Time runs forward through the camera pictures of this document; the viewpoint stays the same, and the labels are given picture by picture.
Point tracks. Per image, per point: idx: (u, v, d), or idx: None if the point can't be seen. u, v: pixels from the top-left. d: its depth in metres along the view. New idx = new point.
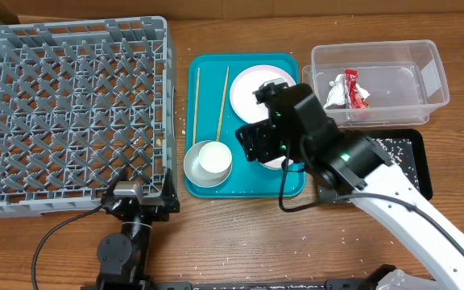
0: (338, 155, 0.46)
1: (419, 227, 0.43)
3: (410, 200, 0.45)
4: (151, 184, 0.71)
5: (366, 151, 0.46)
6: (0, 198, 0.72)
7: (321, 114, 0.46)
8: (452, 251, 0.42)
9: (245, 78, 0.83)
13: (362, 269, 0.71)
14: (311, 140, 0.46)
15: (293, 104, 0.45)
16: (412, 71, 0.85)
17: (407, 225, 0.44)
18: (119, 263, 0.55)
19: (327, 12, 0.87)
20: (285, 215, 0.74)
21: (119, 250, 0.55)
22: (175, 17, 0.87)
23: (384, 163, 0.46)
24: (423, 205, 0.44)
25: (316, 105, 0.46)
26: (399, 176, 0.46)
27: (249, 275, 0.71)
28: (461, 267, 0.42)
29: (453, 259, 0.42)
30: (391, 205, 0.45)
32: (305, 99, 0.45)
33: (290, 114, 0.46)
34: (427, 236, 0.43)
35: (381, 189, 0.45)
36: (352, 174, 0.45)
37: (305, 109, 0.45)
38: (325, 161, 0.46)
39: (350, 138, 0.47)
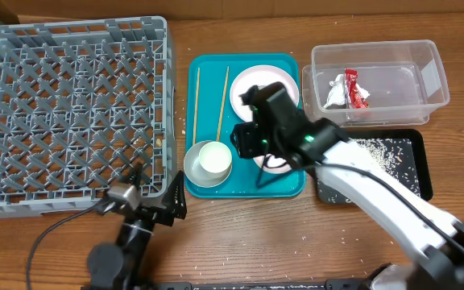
0: (304, 138, 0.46)
1: (374, 192, 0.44)
3: (364, 167, 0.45)
4: (151, 184, 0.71)
5: (331, 136, 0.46)
6: (0, 198, 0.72)
7: (290, 105, 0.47)
8: (403, 209, 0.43)
9: (245, 77, 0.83)
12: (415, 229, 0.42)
13: (362, 269, 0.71)
14: (283, 129, 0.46)
15: (266, 98, 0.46)
16: (412, 71, 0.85)
17: (362, 190, 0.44)
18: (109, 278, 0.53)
19: (327, 12, 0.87)
20: (285, 215, 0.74)
21: (110, 263, 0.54)
22: (175, 16, 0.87)
23: (343, 140, 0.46)
24: (376, 171, 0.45)
25: (287, 100, 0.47)
26: (354, 146, 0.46)
27: (249, 275, 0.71)
28: (413, 224, 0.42)
29: (406, 217, 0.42)
30: (348, 172, 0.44)
32: (277, 93, 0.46)
33: (263, 109, 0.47)
34: (381, 197, 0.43)
35: (340, 159, 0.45)
36: (316, 152, 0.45)
37: (277, 103, 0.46)
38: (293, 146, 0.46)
39: (317, 125, 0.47)
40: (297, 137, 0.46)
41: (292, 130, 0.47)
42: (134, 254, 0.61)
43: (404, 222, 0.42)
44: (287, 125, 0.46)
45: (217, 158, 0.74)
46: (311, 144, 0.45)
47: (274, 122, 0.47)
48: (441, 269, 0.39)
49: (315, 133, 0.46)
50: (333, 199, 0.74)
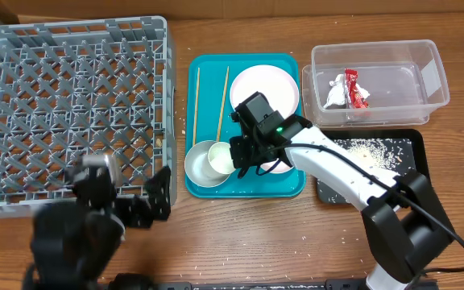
0: (277, 131, 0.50)
1: (327, 160, 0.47)
3: (320, 141, 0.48)
4: None
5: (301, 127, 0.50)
6: (0, 198, 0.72)
7: (267, 105, 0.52)
8: (354, 173, 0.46)
9: (245, 77, 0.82)
12: (361, 187, 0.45)
13: (362, 268, 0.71)
14: (259, 126, 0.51)
15: (243, 102, 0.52)
16: (412, 71, 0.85)
17: (318, 160, 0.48)
18: (51, 275, 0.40)
19: (327, 12, 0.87)
20: (284, 214, 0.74)
21: (52, 256, 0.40)
22: (175, 16, 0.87)
23: (305, 126, 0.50)
24: (329, 142, 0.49)
25: (263, 102, 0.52)
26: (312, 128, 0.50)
27: (249, 275, 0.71)
28: (362, 183, 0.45)
29: (354, 176, 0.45)
30: (308, 150, 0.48)
32: (252, 97, 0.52)
33: (242, 112, 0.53)
34: (333, 164, 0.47)
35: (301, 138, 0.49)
36: (289, 135, 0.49)
37: (252, 105, 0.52)
38: (270, 139, 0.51)
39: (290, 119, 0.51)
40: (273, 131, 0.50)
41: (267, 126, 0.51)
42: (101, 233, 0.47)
43: (354, 182, 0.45)
44: (264, 123, 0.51)
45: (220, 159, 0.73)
46: (283, 135, 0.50)
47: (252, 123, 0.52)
48: (386, 215, 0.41)
49: (287, 126, 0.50)
50: (333, 199, 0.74)
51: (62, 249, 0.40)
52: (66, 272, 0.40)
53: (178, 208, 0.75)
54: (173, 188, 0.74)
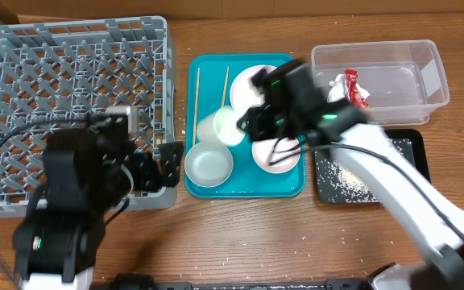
0: (322, 118, 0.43)
1: (388, 176, 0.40)
3: (383, 152, 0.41)
4: None
5: (352, 115, 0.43)
6: (0, 198, 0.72)
7: (309, 80, 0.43)
8: (420, 201, 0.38)
9: (245, 76, 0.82)
12: (430, 227, 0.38)
13: (361, 268, 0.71)
14: (302, 101, 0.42)
15: (286, 72, 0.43)
16: (412, 71, 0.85)
17: (375, 173, 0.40)
18: (60, 192, 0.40)
19: (326, 12, 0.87)
20: (284, 214, 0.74)
21: (61, 169, 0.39)
22: (175, 16, 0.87)
23: (362, 122, 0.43)
24: (395, 157, 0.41)
25: (308, 75, 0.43)
26: (374, 130, 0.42)
27: (249, 275, 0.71)
28: (429, 218, 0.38)
29: (424, 211, 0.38)
30: (366, 155, 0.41)
32: (299, 68, 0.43)
33: (283, 84, 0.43)
34: (395, 184, 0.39)
35: (358, 142, 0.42)
36: (337, 130, 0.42)
37: (298, 78, 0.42)
38: (312, 125, 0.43)
39: (337, 104, 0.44)
40: (317, 116, 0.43)
41: (313, 105, 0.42)
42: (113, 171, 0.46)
43: (418, 216, 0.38)
44: (305, 98, 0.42)
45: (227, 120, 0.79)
46: (333, 122, 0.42)
47: (292, 99, 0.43)
48: (454, 271, 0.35)
49: (336, 110, 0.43)
50: (333, 199, 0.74)
51: (72, 161, 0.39)
52: (73, 188, 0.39)
53: (178, 208, 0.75)
54: (173, 188, 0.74)
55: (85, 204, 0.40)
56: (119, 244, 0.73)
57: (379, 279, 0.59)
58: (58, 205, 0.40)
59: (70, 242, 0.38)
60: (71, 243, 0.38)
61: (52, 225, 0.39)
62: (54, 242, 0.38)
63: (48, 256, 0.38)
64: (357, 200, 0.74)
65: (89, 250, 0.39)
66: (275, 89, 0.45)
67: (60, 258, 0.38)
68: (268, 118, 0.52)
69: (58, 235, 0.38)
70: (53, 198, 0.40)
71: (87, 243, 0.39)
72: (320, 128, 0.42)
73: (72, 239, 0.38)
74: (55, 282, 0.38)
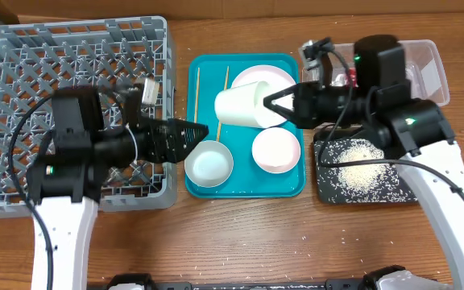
0: (403, 115, 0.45)
1: (453, 208, 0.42)
3: (456, 181, 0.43)
4: (152, 184, 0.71)
5: (434, 122, 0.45)
6: (0, 198, 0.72)
7: (399, 70, 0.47)
8: None
9: (245, 77, 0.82)
12: None
13: (361, 268, 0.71)
14: (380, 93, 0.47)
15: (378, 50, 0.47)
16: (412, 71, 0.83)
17: (441, 200, 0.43)
18: (68, 135, 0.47)
19: (326, 12, 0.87)
20: (285, 214, 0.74)
21: (68, 113, 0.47)
22: (175, 16, 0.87)
23: (446, 139, 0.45)
24: None
25: (400, 60, 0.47)
26: (454, 154, 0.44)
27: (249, 275, 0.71)
28: None
29: None
30: (436, 179, 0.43)
32: (394, 50, 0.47)
33: (372, 62, 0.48)
34: (461, 219, 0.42)
35: (428, 162, 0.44)
36: (409, 139, 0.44)
37: (387, 59, 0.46)
38: (384, 119, 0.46)
39: (421, 105, 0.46)
40: (394, 110, 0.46)
41: (391, 93, 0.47)
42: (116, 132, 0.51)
43: None
44: (388, 89, 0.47)
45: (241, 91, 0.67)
46: (412, 126, 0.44)
47: (374, 81, 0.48)
48: None
49: (417, 117, 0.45)
50: (333, 199, 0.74)
51: (76, 105, 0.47)
52: (79, 130, 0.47)
53: (178, 208, 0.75)
54: (173, 188, 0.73)
55: (89, 142, 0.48)
56: (119, 244, 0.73)
57: (385, 280, 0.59)
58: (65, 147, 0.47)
59: (80, 171, 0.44)
60: (80, 172, 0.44)
61: (62, 159, 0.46)
62: (65, 172, 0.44)
63: (59, 180, 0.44)
64: (357, 200, 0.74)
65: (97, 180, 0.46)
66: (359, 64, 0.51)
67: (69, 184, 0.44)
68: (328, 103, 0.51)
69: (67, 167, 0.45)
70: (60, 141, 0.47)
71: (94, 174, 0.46)
72: (391, 126, 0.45)
73: (82, 171, 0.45)
74: (64, 205, 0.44)
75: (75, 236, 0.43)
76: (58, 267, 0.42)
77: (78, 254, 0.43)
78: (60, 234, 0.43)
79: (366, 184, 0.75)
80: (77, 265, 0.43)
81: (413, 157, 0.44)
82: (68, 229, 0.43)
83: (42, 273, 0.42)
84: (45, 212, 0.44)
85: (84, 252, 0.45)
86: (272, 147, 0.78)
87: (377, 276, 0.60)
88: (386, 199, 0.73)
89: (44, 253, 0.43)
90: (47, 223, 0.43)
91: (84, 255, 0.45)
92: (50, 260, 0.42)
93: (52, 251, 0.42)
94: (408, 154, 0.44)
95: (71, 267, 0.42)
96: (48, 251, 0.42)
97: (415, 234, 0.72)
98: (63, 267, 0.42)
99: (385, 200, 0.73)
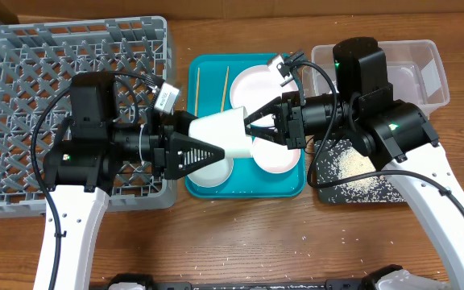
0: (385, 122, 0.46)
1: (445, 210, 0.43)
3: (445, 184, 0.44)
4: (152, 184, 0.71)
5: (416, 125, 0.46)
6: (0, 198, 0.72)
7: (382, 76, 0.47)
8: None
9: (246, 77, 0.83)
12: None
13: (361, 268, 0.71)
14: (362, 100, 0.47)
15: (357, 56, 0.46)
16: (412, 71, 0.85)
17: (431, 205, 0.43)
18: (84, 123, 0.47)
19: (326, 12, 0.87)
20: (287, 215, 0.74)
21: (85, 101, 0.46)
22: (176, 16, 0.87)
23: (430, 142, 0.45)
24: (456, 192, 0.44)
25: (379, 64, 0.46)
26: (440, 155, 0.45)
27: (249, 275, 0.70)
28: None
29: None
30: (424, 184, 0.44)
32: (372, 55, 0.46)
33: (352, 68, 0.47)
34: (453, 221, 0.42)
35: (416, 167, 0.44)
36: (395, 146, 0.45)
37: (368, 65, 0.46)
38: (368, 127, 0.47)
39: (403, 109, 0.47)
40: (376, 117, 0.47)
41: (371, 99, 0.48)
42: (123, 128, 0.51)
43: None
44: (370, 95, 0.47)
45: (224, 120, 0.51)
46: (396, 132, 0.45)
47: (355, 87, 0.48)
48: None
49: (402, 122, 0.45)
50: (333, 199, 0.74)
51: (94, 95, 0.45)
52: (96, 119, 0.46)
53: (178, 208, 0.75)
54: (172, 188, 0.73)
55: (105, 134, 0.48)
56: (119, 244, 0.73)
57: (384, 282, 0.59)
58: (81, 135, 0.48)
59: (96, 162, 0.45)
60: (96, 163, 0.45)
61: (78, 149, 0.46)
62: (82, 163, 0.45)
63: (75, 169, 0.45)
64: (357, 200, 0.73)
65: (111, 172, 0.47)
66: (338, 69, 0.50)
67: (85, 173, 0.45)
68: (315, 114, 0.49)
69: (84, 159, 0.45)
70: (77, 129, 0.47)
71: (109, 166, 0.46)
72: (374, 134, 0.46)
73: (98, 161, 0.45)
74: (77, 192, 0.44)
75: (84, 224, 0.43)
76: (65, 252, 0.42)
77: (86, 242, 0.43)
78: (70, 221, 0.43)
79: (367, 184, 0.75)
80: (84, 253, 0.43)
81: (399, 163, 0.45)
82: (80, 217, 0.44)
83: (48, 259, 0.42)
84: (59, 197, 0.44)
85: (91, 242, 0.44)
86: (266, 149, 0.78)
87: (376, 279, 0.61)
88: (386, 199, 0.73)
89: (52, 238, 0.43)
90: (58, 209, 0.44)
91: (90, 246, 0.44)
92: (58, 244, 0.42)
93: (61, 237, 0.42)
94: (394, 161, 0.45)
95: (77, 254, 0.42)
96: (57, 236, 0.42)
97: (415, 234, 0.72)
98: (70, 253, 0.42)
99: (385, 200, 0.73)
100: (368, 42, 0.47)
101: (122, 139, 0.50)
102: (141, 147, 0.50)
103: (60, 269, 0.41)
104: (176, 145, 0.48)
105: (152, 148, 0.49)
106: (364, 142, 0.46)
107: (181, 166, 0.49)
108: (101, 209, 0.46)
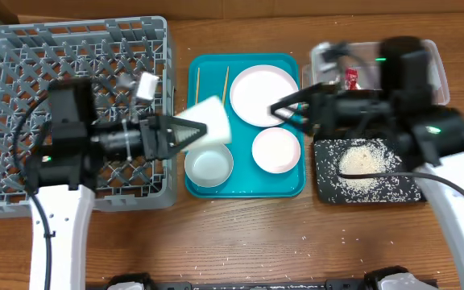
0: (426, 123, 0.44)
1: None
3: None
4: (151, 184, 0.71)
5: (456, 130, 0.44)
6: (0, 198, 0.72)
7: (423, 72, 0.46)
8: None
9: (246, 77, 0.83)
12: None
13: (362, 268, 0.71)
14: (403, 97, 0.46)
15: (403, 52, 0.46)
16: None
17: (460, 217, 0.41)
18: (62, 126, 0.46)
19: (326, 12, 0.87)
20: (286, 215, 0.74)
21: (63, 103, 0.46)
22: (175, 16, 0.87)
23: None
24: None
25: (423, 64, 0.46)
26: None
27: (249, 275, 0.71)
28: None
29: None
30: (456, 194, 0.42)
32: (416, 52, 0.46)
33: (395, 66, 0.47)
34: None
35: (451, 177, 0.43)
36: (432, 149, 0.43)
37: (412, 61, 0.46)
38: (406, 125, 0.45)
39: (444, 113, 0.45)
40: (417, 117, 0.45)
41: (414, 97, 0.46)
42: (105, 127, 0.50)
43: None
44: (410, 94, 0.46)
45: None
46: (437, 136, 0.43)
47: (396, 86, 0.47)
48: None
49: (445, 130, 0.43)
50: (333, 199, 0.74)
51: (72, 96, 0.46)
52: (73, 119, 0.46)
53: (178, 208, 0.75)
54: (172, 188, 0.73)
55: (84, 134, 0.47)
56: (119, 244, 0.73)
57: (387, 282, 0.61)
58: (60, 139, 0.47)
59: (76, 160, 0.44)
60: (76, 161, 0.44)
61: (59, 148, 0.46)
62: (61, 162, 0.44)
63: (53, 169, 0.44)
64: (357, 200, 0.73)
65: (93, 169, 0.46)
66: (383, 66, 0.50)
67: (65, 173, 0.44)
68: (349, 108, 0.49)
69: (62, 159, 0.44)
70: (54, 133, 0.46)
71: (90, 163, 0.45)
72: (412, 132, 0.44)
73: (79, 159, 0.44)
74: (61, 192, 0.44)
75: (72, 224, 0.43)
76: (56, 253, 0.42)
77: (76, 241, 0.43)
78: (58, 221, 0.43)
79: (367, 184, 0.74)
80: (76, 253, 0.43)
81: (434, 168, 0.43)
82: (67, 215, 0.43)
83: (39, 261, 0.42)
84: (44, 196, 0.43)
85: (82, 241, 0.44)
86: (264, 148, 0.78)
87: (379, 277, 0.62)
88: (386, 199, 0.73)
89: (42, 239, 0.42)
90: (45, 210, 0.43)
91: (82, 244, 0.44)
92: (48, 245, 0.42)
93: (50, 238, 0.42)
94: (428, 166, 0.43)
95: (68, 254, 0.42)
96: (47, 237, 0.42)
97: (415, 234, 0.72)
98: (61, 254, 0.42)
99: (385, 200, 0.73)
100: (416, 43, 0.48)
101: (105, 139, 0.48)
102: (128, 142, 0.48)
103: (52, 271, 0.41)
104: (165, 122, 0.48)
105: (141, 139, 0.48)
106: (400, 139, 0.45)
107: (173, 144, 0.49)
108: (88, 206, 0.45)
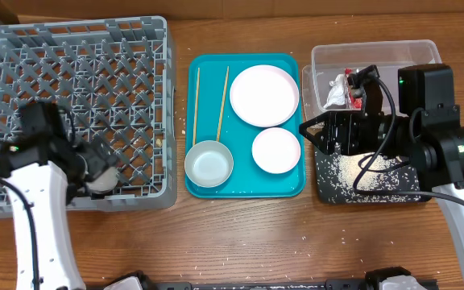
0: (454, 139, 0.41)
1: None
3: None
4: (151, 184, 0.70)
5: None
6: (0, 198, 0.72)
7: (448, 93, 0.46)
8: None
9: (245, 78, 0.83)
12: None
13: (362, 268, 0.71)
14: (425, 116, 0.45)
15: (424, 70, 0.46)
16: None
17: None
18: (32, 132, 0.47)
19: (327, 12, 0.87)
20: (283, 214, 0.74)
21: (32, 114, 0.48)
22: (175, 16, 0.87)
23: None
24: None
25: (449, 81, 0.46)
26: None
27: (249, 275, 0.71)
28: None
29: None
30: None
32: (440, 71, 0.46)
33: (416, 83, 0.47)
34: None
35: None
36: (459, 169, 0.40)
37: (435, 79, 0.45)
38: (432, 140, 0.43)
39: None
40: (443, 131, 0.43)
41: (437, 114, 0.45)
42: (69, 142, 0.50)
43: None
44: (434, 113, 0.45)
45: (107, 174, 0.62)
46: None
47: (419, 104, 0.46)
48: None
49: None
50: (333, 199, 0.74)
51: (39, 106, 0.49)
52: (42, 125, 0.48)
53: (178, 208, 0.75)
54: (172, 188, 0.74)
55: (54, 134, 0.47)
56: (118, 244, 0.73)
57: (389, 284, 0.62)
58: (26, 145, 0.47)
59: (42, 142, 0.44)
60: (43, 144, 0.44)
61: (23, 140, 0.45)
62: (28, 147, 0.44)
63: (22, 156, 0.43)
64: (357, 200, 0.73)
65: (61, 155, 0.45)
66: (403, 87, 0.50)
67: (35, 159, 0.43)
68: (368, 127, 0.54)
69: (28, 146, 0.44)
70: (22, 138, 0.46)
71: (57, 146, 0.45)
72: (437, 145, 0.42)
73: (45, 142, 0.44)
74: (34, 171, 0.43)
75: (49, 192, 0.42)
76: (39, 229, 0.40)
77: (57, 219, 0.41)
78: (35, 192, 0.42)
79: (367, 184, 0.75)
80: (58, 219, 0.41)
81: (457, 189, 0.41)
82: (43, 186, 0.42)
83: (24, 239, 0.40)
84: (20, 175, 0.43)
85: (63, 215, 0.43)
86: (265, 148, 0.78)
87: (381, 277, 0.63)
88: (386, 199, 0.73)
89: (22, 212, 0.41)
90: (20, 188, 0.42)
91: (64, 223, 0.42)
92: (29, 216, 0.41)
93: (30, 208, 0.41)
94: (452, 183, 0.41)
95: (51, 230, 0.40)
96: (26, 209, 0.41)
97: (416, 234, 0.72)
98: (43, 223, 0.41)
99: (385, 200, 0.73)
100: (435, 65, 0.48)
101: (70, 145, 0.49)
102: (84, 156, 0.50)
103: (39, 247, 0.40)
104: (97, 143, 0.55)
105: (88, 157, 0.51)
106: (424, 155, 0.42)
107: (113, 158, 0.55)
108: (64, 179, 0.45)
